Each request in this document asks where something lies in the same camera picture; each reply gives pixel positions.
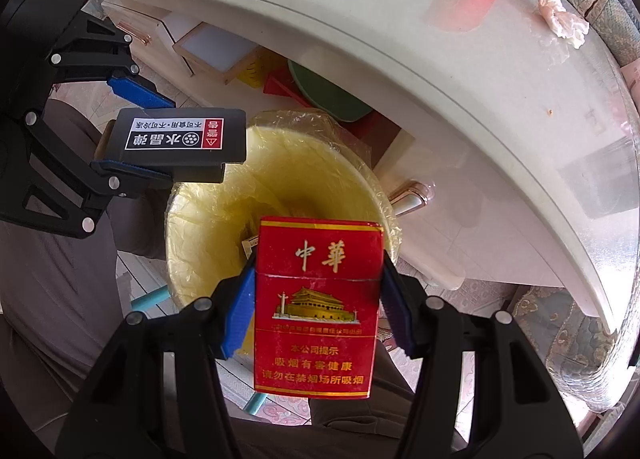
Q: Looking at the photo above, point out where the quilted blue corner sofa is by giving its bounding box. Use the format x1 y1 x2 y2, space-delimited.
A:
520 0 640 412

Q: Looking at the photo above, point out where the green plate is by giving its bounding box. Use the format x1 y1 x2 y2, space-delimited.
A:
287 59 373 124

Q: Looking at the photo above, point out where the red cigarette pack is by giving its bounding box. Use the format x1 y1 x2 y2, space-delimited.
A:
252 216 385 399

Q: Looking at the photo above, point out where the red paper packet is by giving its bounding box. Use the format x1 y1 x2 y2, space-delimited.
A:
263 76 313 109

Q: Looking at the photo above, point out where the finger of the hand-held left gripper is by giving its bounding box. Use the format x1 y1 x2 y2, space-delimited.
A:
0 109 175 240
47 12 176 111

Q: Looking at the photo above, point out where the black box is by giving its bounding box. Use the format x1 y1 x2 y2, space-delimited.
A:
94 108 247 184

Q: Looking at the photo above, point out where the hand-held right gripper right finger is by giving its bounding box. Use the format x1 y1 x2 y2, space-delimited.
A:
381 254 586 459

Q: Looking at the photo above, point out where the person's right leg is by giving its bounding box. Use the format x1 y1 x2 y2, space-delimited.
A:
220 339 501 459

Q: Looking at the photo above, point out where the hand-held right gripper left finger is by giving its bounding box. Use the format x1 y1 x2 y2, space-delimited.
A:
55 264 258 459

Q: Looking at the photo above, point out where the yellow packet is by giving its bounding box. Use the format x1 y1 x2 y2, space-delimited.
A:
239 46 281 90

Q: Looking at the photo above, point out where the white tissue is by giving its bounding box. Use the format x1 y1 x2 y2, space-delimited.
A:
536 0 590 50

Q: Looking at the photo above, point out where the bin with yellow plastic liner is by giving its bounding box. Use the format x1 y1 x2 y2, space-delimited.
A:
165 108 403 362

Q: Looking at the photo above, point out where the white coffee table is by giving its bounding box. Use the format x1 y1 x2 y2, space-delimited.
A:
97 0 640 335

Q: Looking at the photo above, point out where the white table drawer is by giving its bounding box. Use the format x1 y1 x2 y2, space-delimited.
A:
172 22 261 86

